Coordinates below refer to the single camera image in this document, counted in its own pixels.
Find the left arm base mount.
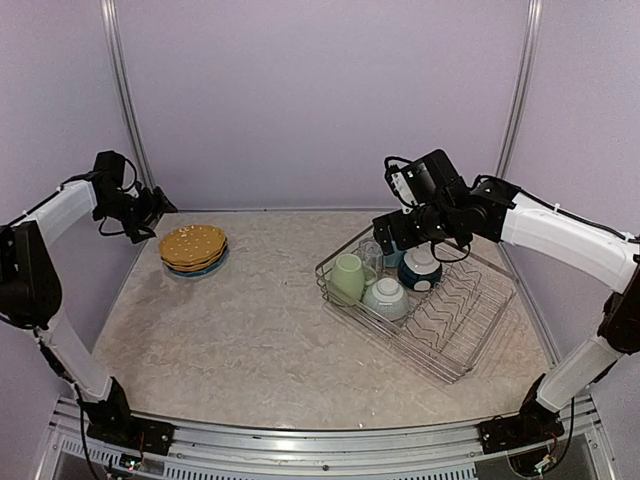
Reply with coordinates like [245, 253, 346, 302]
[87, 417, 175, 456]

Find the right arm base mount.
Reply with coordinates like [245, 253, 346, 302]
[477, 415, 565, 455]

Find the aluminium corner post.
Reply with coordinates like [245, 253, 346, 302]
[496, 0, 543, 179]
[100, 0, 155, 188]

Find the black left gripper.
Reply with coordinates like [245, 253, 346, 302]
[96, 186, 177, 243]

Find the clear glass cup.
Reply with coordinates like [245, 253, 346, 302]
[356, 238, 384, 273]

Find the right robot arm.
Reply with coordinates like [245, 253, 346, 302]
[373, 149, 639, 444]

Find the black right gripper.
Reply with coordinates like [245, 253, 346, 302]
[375, 201, 459, 254]

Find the metal wire dish rack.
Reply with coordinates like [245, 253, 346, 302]
[315, 226, 517, 384]

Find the aluminium front frame rail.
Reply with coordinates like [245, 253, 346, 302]
[30, 396, 620, 479]

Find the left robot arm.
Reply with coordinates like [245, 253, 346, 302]
[1, 151, 177, 445]

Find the yellow polka dot plate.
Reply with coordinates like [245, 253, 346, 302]
[158, 241, 228, 271]

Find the light blue cup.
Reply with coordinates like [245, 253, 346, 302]
[384, 241, 405, 268]

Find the right aluminium corner post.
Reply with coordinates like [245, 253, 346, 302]
[496, 0, 543, 179]

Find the light green cup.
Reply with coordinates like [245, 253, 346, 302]
[328, 253, 378, 306]

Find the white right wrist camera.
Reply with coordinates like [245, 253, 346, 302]
[384, 156, 417, 214]

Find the left aluminium corner post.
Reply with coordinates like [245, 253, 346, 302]
[100, 0, 155, 188]

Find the blue polka dot plate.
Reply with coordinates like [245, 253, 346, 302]
[165, 248, 229, 278]

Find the dark teal white bowl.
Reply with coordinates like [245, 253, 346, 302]
[397, 246, 443, 292]

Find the pale striped bowl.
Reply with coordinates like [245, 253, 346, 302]
[362, 277, 410, 322]

